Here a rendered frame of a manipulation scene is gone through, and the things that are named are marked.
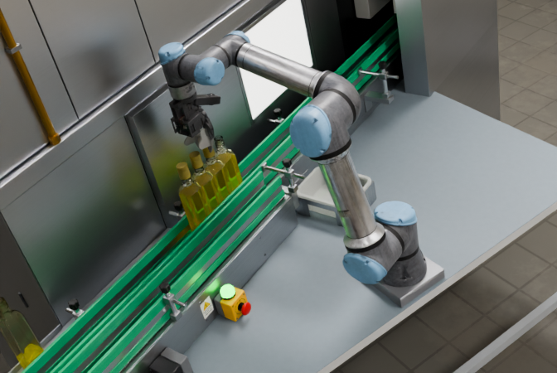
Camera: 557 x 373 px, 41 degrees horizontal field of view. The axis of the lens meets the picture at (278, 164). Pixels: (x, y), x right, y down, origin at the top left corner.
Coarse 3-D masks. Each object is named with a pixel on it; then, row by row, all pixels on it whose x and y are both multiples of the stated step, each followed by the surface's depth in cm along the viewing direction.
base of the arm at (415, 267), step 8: (408, 256) 213; (416, 256) 215; (400, 264) 214; (408, 264) 214; (416, 264) 215; (424, 264) 218; (392, 272) 215; (400, 272) 215; (408, 272) 215; (416, 272) 215; (424, 272) 218; (384, 280) 218; (392, 280) 216; (400, 280) 215; (408, 280) 215; (416, 280) 216
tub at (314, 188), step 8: (312, 176) 260; (320, 176) 263; (360, 176) 254; (304, 184) 257; (312, 184) 261; (320, 184) 264; (368, 184) 249; (304, 192) 257; (312, 192) 261; (320, 192) 262; (328, 192) 261; (312, 200) 249; (320, 200) 247; (328, 200) 258
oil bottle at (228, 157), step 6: (228, 150) 236; (216, 156) 236; (222, 156) 235; (228, 156) 236; (234, 156) 238; (228, 162) 236; (234, 162) 238; (228, 168) 237; (234, 168) 239; (228, 174) 238; (234, 174) 240; (234, 180) 240; (240, 180) 243; (234, 186) 241
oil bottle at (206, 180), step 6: (204, 174) 228; (210, 174) 229; (198, 180) 228; (204, 180) 228; (210, 180) 230; (204, 186) 228; (210, 186) 230; (216, 186) 233; (204, 192) 230; (210, 192) 231; (216, 192) 234; (210, 198) 232; (216, 198) 234; (210, 204) 232; (216, 204) 235; (210, 210) 234
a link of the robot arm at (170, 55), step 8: (160, 48) 208; (168, 48) 207; (176, 48) 206; (160, 56) 206; (168, 56) 205; (176, 56) 205; (160, 64) 209; (168, 64) 206; (176, 64) 205; (168, 72) 208; (176, 72) 206; (168, 80) 211; (176, 80) 210; (184, 80) 210
